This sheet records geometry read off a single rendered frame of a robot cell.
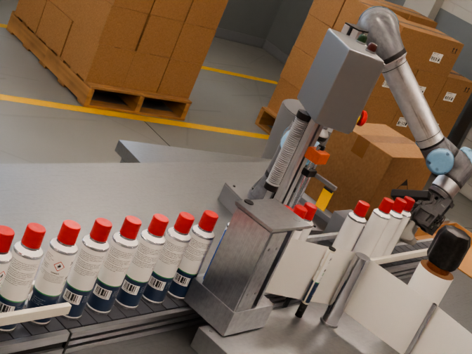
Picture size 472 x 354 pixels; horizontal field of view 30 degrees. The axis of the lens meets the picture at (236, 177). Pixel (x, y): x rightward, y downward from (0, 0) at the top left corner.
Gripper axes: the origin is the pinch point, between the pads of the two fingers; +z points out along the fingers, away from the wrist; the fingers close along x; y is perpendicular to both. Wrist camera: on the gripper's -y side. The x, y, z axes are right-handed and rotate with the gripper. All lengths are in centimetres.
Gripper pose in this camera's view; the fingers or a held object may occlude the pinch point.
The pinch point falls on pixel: (392, 240)
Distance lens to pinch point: 264.4
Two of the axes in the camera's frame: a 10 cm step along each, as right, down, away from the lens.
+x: 3.5, 4.2, 8.4
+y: 6.7, 5.1, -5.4
